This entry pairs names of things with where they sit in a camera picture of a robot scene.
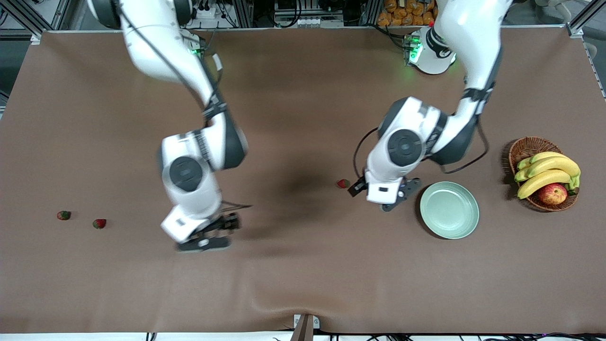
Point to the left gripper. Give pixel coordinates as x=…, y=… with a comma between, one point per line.
x=358, y=186

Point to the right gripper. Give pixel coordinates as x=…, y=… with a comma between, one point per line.
x=226, y=222

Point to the red strawberry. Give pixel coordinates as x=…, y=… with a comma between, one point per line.
x=64, y=215
x=343, y=183
x=99, y=223

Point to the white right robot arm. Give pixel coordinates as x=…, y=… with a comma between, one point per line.
x=156, y=52

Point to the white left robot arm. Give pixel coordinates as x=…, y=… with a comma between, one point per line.
x=468, y=42

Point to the pale green round plate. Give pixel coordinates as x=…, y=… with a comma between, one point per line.
x=449, y=210

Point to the white clamp plate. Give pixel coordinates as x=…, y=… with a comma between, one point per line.
x=316, y=322

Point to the brown table mat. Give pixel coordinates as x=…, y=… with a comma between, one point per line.
x=303, y=274

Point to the small green-tipped banana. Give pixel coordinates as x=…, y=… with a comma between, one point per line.
x=523, y=164
x=521, y=175

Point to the long white power strip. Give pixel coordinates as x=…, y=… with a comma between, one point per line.
x=307, y=22

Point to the brown wicker basket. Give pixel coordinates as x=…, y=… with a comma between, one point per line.
x=528, y=148

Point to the bag of orange buns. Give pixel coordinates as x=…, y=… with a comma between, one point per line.
x=402, y=12

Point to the large yellow banana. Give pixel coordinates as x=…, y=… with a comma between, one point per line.
x=539, y=182

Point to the red apple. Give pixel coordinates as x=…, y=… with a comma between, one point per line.
x=553, y=194

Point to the grey support post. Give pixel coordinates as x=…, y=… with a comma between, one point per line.
x=303, y=331

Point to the aluminium frame post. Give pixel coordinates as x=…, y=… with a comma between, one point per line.
x=242, y=13

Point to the aluminium frame strut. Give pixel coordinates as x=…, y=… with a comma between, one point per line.
x=23, y=19
x=580, y=21

